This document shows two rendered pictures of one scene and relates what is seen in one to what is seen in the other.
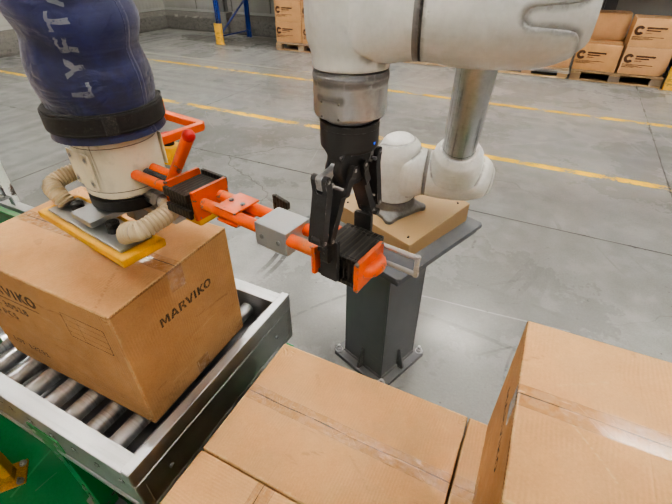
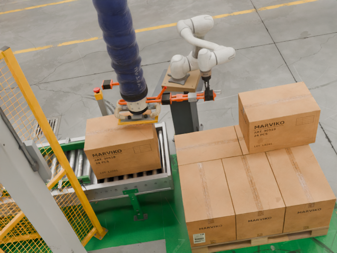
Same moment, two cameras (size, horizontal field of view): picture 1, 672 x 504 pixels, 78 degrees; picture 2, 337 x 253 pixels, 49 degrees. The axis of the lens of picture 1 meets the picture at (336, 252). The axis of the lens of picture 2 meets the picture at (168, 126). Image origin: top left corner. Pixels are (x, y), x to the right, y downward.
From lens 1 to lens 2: 246 cm
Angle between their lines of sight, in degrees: 19
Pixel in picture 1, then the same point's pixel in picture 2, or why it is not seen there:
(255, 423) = (185, 154)
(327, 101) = (205, 74)
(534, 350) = (242, 98)
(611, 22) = not seen: outside the picture
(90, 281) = (137, 135)
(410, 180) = (186, 69)
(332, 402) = (199, 140)
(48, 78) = (135, 89)
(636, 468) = (266, 108)
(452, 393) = not seen: hidden behind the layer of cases
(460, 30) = (221, 61)
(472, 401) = not seen: hidden behind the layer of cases
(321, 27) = (204, 67)
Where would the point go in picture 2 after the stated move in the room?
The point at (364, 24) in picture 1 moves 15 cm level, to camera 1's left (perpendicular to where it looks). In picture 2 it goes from (210, 65) to (193, 73)
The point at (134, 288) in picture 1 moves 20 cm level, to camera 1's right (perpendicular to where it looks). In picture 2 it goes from (150, 130) to (169, 120)
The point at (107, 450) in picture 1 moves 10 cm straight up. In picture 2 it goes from (159, 175) to (157, 168)
